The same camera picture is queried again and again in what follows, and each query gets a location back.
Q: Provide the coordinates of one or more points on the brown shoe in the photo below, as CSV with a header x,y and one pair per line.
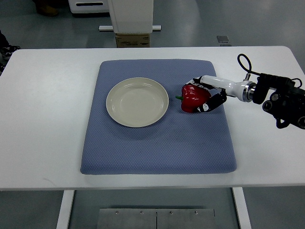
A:
x,y
43,8

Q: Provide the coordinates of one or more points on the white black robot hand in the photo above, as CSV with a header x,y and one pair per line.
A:
x,y
219,89

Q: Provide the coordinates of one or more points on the white table leg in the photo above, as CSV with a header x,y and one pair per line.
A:
x,y
241,208
65,209

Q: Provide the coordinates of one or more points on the white machine housing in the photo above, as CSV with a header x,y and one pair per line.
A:
x,y
88,6

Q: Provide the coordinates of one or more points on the grey floor outlet cover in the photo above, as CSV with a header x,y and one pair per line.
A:
x,y
223,39

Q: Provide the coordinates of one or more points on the brown cardboard box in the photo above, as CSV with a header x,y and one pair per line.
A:
x,y
132,40

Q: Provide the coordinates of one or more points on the white pedestal column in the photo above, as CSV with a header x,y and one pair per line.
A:
x,y
131,12

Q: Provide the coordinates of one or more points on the white left table leg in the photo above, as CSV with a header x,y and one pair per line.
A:
x,y
65,209

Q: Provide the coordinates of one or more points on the white base bar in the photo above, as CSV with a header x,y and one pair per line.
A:
x,y
131,28

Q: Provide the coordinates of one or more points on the cream round plate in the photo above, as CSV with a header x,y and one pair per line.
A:
x,y
137,102

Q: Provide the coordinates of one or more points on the blue grey textured mat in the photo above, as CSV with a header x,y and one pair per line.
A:
x,y
180,143

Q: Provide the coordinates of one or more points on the red bell pepper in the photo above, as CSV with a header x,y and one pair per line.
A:
x,y
192,97

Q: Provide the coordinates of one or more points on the white right table leg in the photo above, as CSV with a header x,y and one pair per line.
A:
x,y
241,208

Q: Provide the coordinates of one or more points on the metal floor plate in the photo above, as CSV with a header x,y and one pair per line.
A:
x,y
150,218

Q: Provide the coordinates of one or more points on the person in dark clothing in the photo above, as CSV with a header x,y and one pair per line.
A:
x,y
6,49

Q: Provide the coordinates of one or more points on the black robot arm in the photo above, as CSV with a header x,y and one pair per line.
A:
x,y
279,96

